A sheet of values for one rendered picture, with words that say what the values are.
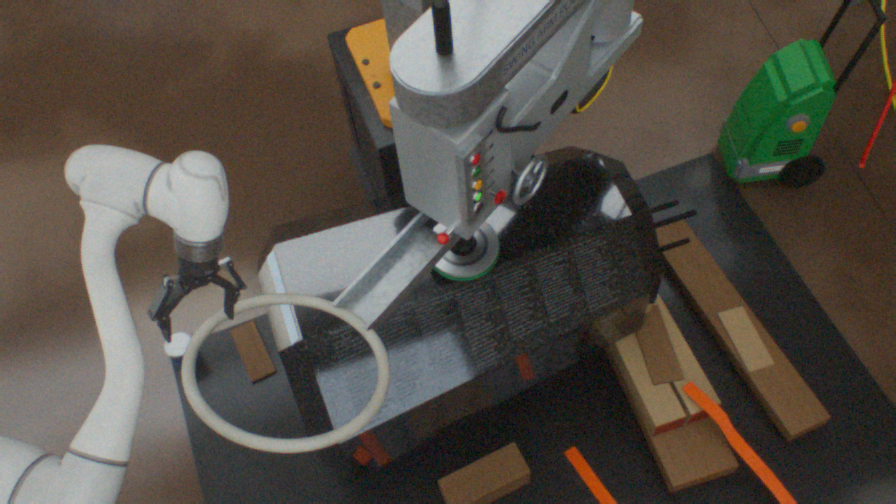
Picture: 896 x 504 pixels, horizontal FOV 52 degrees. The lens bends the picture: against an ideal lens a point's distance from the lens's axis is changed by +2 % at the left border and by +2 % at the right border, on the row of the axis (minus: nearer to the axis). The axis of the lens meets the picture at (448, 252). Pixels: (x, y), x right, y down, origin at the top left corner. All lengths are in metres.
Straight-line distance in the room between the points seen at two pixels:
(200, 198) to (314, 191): 2.34
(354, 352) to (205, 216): 1.10
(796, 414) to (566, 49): 1.68
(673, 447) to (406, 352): 1.09
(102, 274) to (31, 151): 2.88
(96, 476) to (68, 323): 2.34
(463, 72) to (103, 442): 1.02
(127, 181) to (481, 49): 0.80
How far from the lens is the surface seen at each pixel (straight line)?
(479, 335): 2.72
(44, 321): 4.01
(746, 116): 3.82
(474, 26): 2.06
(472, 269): 2.61
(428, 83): 1.95
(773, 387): 3.47
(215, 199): 1.66
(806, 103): 3.65
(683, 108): 4.21
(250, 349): 3.61
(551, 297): 2.76
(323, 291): 2.70
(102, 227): 1.73
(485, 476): 3.17
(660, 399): 3.24
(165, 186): 1.67
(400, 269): 2.40
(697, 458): 3.30
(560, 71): 2.36
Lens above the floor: 3.16
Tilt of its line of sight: 58 degrees down
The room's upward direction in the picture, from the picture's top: 7 degrees counter-clockwise
